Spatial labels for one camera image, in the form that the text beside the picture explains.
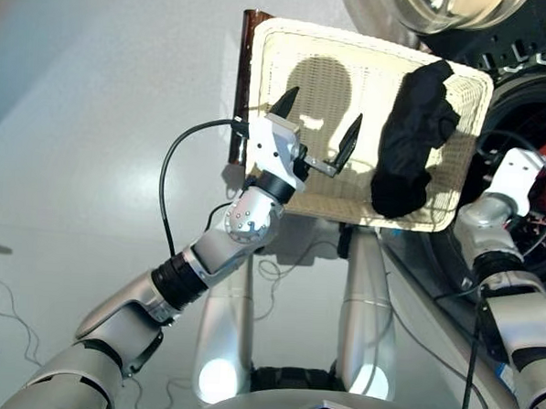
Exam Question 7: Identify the pale woven basket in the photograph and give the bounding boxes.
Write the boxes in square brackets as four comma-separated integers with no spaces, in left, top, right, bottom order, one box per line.
[239,16,498,237]

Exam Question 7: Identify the grey washing machine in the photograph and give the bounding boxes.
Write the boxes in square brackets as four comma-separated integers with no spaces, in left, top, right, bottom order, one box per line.
[371,36,546,409]

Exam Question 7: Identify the dark brown wooden stand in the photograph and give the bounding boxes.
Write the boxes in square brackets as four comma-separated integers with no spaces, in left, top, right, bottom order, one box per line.
[228,7,278,167]

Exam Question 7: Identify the black cloth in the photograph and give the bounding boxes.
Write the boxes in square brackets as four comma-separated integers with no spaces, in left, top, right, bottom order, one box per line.
[368,56,465,223]

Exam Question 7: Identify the silver robot leg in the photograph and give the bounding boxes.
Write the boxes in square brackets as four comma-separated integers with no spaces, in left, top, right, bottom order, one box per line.
[333,224,403,403]
[190,250,259,408]

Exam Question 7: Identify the round glass washer door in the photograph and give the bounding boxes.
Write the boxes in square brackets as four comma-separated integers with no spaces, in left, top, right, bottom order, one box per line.
[332,0,546,81]

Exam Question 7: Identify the blue label sticker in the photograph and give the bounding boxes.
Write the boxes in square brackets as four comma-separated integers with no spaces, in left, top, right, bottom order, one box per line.
[495,361,520,393]

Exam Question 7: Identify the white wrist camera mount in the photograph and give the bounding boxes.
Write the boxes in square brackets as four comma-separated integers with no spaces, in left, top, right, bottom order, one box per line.
[243,111,312,191]
[489,145,546,219]

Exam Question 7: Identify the thin grey floor cable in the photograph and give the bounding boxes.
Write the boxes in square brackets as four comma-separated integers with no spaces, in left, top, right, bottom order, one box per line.
[252,238,340,328]
[0,279,46,367]

